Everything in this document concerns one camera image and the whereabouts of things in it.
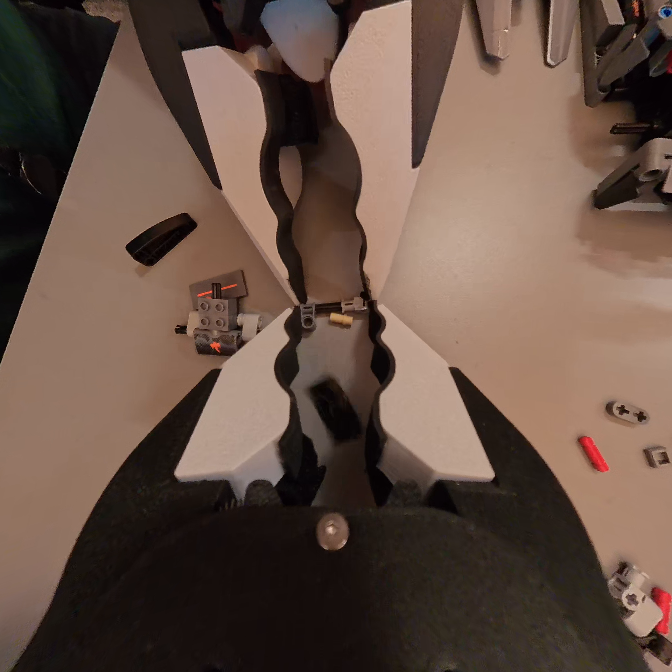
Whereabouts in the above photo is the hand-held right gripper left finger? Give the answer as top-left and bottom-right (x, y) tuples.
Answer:
(175, 307), (322, 507)

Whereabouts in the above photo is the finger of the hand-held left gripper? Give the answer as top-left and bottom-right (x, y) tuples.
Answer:
(327, 0), (414, 303)
(181, 46), (308, 305)

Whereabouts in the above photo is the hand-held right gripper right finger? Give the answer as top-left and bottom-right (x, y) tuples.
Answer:
(366, 303), (496, 508)

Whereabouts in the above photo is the small grey lego assembly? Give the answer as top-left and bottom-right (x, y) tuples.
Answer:
(174, 270), (263, 357)

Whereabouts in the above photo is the black curved lego panel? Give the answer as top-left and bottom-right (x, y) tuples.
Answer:
(125, 212), (198, 267)

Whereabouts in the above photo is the red lego pin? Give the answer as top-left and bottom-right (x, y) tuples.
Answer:
(577, 436), (611, 473)

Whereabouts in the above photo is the grey oval two-hole lego piece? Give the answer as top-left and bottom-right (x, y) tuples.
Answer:
(605, 400), (651, 425)

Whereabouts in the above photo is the partly built lego car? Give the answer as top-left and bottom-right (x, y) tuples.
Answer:
(580, 0), (672, 212)

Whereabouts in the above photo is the pile of loose lego pieces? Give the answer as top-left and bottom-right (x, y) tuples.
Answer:
(606, 562), (672, 665)

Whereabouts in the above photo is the person's green shirt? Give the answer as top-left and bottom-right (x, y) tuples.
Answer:
(0, 0), (120, 363)

